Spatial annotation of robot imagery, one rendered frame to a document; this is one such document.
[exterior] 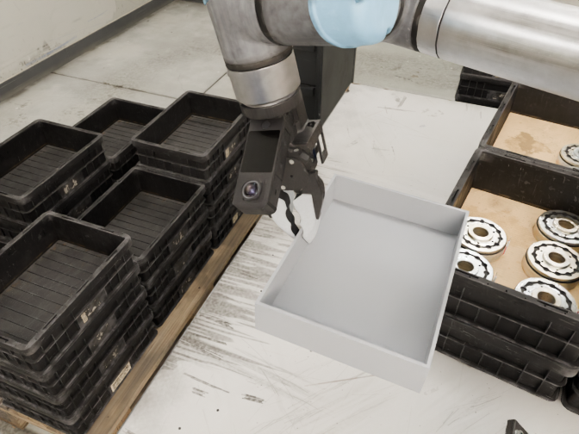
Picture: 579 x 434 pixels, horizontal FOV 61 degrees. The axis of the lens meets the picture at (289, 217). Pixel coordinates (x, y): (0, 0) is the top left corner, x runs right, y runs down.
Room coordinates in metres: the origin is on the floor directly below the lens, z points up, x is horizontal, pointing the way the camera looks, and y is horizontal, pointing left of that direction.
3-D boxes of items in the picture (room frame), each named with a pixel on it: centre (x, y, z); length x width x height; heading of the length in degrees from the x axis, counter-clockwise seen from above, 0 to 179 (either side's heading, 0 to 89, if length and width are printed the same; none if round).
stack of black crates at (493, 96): (2.29, -1.05, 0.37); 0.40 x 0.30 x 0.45; 68
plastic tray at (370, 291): (0.44, -0.11, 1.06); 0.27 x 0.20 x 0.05; 156
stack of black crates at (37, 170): (1.38, 0.87, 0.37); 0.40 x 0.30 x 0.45; 158
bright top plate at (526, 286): (0.55, -0.44, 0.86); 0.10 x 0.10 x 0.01
